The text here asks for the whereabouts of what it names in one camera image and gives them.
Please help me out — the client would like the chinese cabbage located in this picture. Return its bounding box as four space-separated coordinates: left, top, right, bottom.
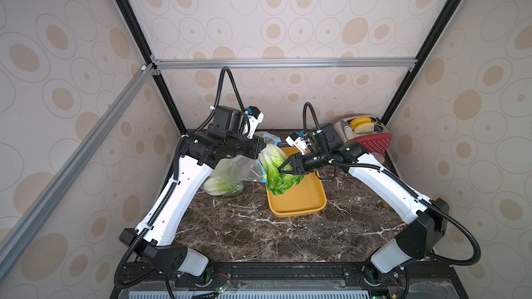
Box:
203 178 243 197
259 144 303 195

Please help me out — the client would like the clear plastic bag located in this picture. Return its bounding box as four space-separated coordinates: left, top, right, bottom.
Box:
210 155 267 184

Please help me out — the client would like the clear zipper bag blue seal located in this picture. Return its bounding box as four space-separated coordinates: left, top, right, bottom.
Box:
202 156 263 196

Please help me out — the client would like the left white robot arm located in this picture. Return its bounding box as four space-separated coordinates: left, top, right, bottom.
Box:
114 132 266 288

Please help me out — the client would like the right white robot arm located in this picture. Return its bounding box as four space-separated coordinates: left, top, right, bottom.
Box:
279 124 449 285

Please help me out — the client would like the yellow plastic tray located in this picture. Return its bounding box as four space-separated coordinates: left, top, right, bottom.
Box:
260 145 327 217

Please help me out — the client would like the yellow bread slice in toaster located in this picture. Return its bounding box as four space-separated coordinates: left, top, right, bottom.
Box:
349 116 373 128

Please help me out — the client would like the pale bread slice in toaster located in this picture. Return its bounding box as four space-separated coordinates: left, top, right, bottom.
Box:
353 122 375 134

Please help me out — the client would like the red and silver toaster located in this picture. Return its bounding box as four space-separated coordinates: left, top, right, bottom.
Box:
333 116 392 163

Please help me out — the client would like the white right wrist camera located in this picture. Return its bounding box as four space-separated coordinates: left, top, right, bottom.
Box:
285 131 313 155

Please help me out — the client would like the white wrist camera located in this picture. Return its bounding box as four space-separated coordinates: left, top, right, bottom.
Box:
244 106 264 139
285 131 313 155

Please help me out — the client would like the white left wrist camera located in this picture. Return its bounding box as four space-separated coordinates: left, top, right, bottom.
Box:
244 106 264 139

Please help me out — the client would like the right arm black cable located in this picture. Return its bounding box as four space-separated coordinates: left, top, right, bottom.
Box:
302 101 482 267

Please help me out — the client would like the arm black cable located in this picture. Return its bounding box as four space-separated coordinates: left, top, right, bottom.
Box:
302 101 482 267
113 66 250 289

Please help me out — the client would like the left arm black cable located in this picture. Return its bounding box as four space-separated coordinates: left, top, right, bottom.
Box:
113 66 250 289

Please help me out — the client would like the aluminium rail back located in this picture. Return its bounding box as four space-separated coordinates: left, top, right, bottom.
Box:
154 58 418 70

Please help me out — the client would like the aluminium rail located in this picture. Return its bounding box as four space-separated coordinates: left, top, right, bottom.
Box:
1 63 155 281
154 58 418 70

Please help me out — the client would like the black corner frame post left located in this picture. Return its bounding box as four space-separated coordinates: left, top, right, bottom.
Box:
114 0 186 134

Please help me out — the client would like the black corner frame post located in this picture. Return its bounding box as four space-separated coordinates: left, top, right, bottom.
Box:
382 0 463 125
114 0 186 134

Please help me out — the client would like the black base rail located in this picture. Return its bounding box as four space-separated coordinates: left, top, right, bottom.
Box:
111 261 467 298

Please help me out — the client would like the black corner frame post right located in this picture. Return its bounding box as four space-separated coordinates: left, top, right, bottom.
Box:
382 0 463 125

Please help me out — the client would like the aluminium rail left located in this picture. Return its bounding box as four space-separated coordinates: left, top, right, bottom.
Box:
1 63 155 281

